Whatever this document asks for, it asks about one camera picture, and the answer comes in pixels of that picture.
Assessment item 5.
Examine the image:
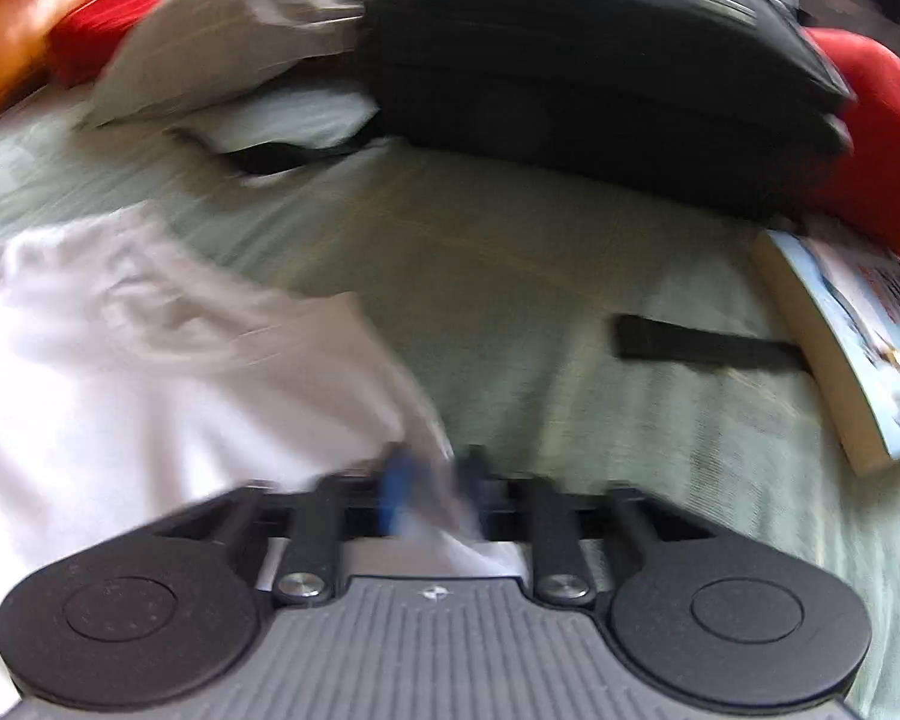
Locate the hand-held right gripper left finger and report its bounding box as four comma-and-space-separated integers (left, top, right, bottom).
150, 442, 421, 608

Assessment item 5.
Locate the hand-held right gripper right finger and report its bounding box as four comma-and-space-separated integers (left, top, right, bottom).
454, 444, 721, 610

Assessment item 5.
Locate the white t-shirt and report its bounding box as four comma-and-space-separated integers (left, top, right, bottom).
0, 206, 530, 713

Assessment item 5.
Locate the green checked bedspread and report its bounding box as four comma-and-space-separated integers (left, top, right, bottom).
0, 82, 900, 720

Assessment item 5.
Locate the paperback book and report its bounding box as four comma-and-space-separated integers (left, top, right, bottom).
750, 229, 900, 477

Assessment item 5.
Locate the black backpack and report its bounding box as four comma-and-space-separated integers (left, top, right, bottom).
172, 0, 856, 218

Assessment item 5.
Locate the grey-green pillow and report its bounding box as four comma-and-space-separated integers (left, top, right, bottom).
82, 0, 391, 158

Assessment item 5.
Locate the red cushion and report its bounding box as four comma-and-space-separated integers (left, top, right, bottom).
795, 26, 900, 271

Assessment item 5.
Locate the red folded quilt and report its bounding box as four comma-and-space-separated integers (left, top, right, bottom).
45, 0, 218, 87

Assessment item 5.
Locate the wooden headboard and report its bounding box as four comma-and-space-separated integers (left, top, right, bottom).
0, 0, 188, 128

